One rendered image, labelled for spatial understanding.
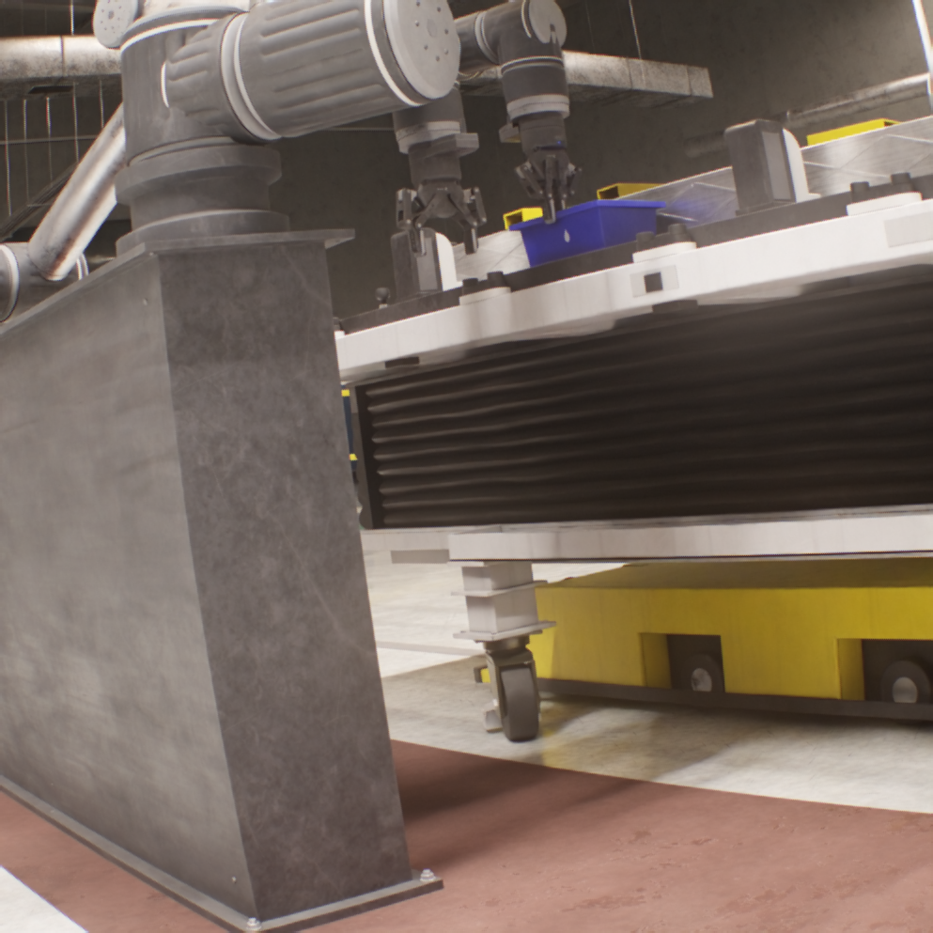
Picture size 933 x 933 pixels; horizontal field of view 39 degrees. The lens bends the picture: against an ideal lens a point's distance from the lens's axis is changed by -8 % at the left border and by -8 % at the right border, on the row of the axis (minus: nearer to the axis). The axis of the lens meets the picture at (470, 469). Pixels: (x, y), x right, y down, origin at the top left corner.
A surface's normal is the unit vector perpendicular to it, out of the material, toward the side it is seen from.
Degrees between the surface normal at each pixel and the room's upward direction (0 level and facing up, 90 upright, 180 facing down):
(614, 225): 95
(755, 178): 90
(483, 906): 0
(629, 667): 90
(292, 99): 133
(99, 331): 90
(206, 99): 113
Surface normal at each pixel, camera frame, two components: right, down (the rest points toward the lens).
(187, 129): 0.11, 0.01
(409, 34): 0.86, -0.06
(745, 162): -0.81, 0.12
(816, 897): -0.13, -0.99
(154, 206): -0.43, 0.08
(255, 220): 0.70, -0.07
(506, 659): -0.05, -0.87
